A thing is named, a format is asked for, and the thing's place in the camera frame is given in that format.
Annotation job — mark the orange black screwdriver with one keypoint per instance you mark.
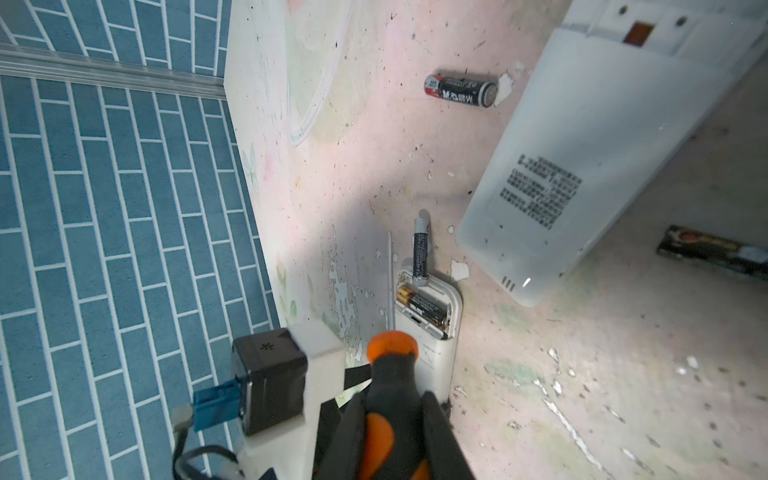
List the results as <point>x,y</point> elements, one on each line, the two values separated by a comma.
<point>394,438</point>

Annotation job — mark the white air conditioner remote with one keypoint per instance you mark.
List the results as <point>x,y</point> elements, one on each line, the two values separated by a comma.
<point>618,89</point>

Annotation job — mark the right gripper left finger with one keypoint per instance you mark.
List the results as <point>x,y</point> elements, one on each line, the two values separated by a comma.
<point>340,439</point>

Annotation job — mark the black red AAA battery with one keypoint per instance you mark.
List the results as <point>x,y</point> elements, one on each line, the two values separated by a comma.
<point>464,91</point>

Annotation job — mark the black silver AAA battery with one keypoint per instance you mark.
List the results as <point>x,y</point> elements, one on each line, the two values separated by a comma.
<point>420,251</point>

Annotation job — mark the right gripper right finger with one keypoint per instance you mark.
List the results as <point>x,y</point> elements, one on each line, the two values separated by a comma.
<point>444,457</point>

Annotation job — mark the grey buttoned remote control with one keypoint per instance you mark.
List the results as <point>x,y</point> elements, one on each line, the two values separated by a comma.
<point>436,347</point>

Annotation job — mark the black gold AAA battery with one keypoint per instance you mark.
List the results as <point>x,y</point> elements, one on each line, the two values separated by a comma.
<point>703,249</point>

